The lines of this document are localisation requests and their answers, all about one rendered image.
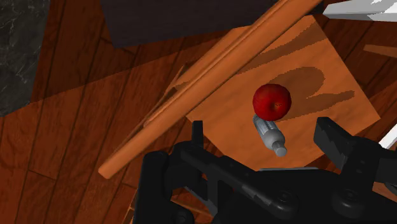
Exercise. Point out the white flat furniture piece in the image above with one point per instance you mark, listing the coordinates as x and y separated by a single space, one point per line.
356 12

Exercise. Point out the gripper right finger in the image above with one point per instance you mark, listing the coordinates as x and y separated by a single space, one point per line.
338 139

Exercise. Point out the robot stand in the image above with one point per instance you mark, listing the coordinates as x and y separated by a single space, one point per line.
173 18

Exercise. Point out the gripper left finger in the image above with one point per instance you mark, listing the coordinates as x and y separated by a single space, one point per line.
217 167

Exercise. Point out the clear grey plastic bottle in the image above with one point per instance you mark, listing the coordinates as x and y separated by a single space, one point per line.
269 132

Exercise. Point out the red apple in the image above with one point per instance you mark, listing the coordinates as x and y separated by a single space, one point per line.
270 100

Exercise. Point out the brown wooden chair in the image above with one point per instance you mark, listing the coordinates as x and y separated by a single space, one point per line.
223 124

